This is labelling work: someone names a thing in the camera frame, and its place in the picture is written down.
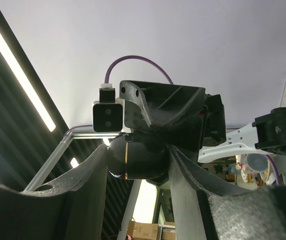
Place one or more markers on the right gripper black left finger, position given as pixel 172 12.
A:
pixel 70 207

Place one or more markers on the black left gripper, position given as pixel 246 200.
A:
pixel 173 113

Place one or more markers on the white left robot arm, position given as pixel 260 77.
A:
pixel 265 135

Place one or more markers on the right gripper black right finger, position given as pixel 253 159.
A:
pixel 206 207

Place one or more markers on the aluminium frame post left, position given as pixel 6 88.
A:
pixel 55 156

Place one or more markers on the black case with gold line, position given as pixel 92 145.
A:
pixel 139 156

